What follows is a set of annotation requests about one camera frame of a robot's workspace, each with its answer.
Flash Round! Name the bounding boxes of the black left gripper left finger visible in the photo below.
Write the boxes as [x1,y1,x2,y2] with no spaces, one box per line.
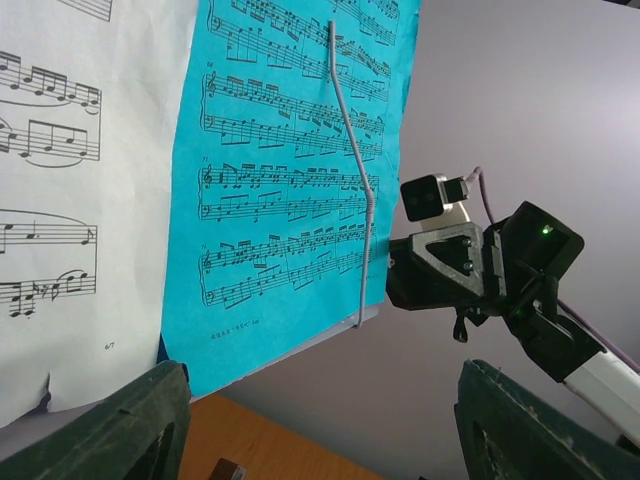
[1,361,191,479]

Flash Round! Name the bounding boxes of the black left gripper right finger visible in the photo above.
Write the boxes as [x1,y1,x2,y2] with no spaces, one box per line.
[454,360,639,479]

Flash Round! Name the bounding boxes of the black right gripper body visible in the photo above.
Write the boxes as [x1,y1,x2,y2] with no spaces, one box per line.
[386,222,505,312]

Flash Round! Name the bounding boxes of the white tripod music stand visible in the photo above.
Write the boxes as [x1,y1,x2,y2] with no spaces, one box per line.
[192,15,379,392]

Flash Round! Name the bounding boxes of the teal folder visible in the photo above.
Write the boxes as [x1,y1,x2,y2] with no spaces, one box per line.
[161,1,421,397]

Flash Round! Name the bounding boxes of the brown wooden metronome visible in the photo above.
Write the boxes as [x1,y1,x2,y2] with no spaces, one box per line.
[209,458,247,480]

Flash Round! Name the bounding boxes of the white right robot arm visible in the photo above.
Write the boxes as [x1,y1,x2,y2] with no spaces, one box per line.
[386,202,639,444]

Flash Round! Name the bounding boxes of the white sheet music pages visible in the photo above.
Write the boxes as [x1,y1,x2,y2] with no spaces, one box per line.
[1,1,197,425]

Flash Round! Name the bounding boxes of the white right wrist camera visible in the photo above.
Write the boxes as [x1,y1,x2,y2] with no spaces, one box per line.
[400,174,470,231]

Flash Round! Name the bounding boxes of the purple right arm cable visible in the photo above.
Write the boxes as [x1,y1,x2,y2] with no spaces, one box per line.
[467,167,640,374]

